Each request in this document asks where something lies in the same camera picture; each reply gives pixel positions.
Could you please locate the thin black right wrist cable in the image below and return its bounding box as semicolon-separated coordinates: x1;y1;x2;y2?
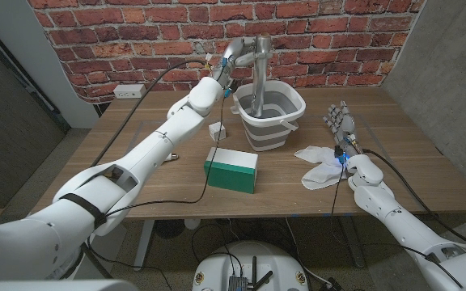
328;157;345;221

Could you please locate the white table leg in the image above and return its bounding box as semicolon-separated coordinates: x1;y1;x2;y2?
133;220;156;272

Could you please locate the black antenna device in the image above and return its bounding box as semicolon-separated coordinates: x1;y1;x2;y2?
227;255;274;291

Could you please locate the white grey collapsible bucket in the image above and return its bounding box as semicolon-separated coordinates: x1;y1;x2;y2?
231;79;307;153

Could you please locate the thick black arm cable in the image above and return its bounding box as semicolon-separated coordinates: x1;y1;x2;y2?
90;59;210;167
362;148;466;250

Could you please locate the white robot torso base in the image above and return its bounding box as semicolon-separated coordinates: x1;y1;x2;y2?
192;241;310;291

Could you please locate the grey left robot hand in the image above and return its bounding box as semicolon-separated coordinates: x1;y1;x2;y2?
210;36;274;89

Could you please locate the white power outlet box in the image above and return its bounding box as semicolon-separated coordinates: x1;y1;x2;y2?
112;83;147;100

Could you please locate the green and white box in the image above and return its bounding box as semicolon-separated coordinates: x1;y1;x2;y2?
203;146;259;195

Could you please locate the small white cube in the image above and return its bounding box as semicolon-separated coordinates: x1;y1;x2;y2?
208;121;227;142

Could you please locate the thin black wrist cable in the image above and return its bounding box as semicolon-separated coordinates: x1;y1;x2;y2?
105;88;230;217
328;157;345;221

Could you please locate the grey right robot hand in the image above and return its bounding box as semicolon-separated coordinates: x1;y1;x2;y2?
322;100;362;157

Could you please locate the crumpled white cloth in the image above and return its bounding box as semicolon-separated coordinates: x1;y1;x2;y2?
294;145;350;191

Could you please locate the thin black left wrist cable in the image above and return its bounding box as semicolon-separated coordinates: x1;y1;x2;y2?
105;88;230;217

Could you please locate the red brick printed backdrop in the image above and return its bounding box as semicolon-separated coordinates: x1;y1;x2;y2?
26;0;426;105

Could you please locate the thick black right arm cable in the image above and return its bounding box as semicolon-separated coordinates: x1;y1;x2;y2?
362;148;466;250

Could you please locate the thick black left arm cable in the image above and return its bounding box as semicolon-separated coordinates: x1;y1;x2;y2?
90;59;210;167

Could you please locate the shiny metal tube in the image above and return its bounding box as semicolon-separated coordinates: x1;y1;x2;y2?
250;32;273;118

